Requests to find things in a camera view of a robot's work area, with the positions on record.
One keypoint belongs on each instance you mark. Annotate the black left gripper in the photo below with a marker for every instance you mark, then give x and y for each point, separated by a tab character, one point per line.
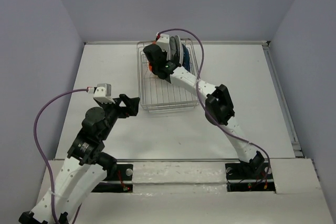
132	108

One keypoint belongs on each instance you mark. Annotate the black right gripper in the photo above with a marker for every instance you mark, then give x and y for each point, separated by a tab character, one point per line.
165	53

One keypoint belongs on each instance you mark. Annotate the dark blue leaf-shaped plate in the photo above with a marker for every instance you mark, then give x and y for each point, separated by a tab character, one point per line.
186	58

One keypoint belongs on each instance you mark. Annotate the teal plate with white blossoms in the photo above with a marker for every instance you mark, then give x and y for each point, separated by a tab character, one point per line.
174	48

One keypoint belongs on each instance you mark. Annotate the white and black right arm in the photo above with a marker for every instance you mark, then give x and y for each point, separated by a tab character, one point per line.
216	102

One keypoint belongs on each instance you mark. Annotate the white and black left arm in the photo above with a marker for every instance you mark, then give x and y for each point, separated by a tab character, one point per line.
85	166

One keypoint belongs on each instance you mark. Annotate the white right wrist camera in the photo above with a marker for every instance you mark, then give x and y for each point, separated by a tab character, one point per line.
163	41

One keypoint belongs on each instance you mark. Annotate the silver wire dish rack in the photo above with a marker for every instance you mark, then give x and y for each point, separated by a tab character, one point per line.
156	95

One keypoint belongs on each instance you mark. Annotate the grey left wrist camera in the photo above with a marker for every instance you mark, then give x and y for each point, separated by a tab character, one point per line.
101	93

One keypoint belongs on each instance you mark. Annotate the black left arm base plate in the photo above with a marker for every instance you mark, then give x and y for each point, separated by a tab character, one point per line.
118	182

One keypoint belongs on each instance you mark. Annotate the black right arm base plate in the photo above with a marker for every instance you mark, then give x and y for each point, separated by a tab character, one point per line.
239	181

